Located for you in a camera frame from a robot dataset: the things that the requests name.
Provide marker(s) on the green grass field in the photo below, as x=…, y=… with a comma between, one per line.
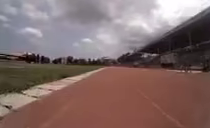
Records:
x=23, y=75

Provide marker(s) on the red running track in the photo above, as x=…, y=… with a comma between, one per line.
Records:
x=109, y=100

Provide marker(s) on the row of trees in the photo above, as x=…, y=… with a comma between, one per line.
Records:
x=69, y=60

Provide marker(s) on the grandstand with slanted roof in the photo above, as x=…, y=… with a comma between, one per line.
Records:
x=193, y=43

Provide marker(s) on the building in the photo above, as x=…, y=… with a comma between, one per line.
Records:
x=6, y=56

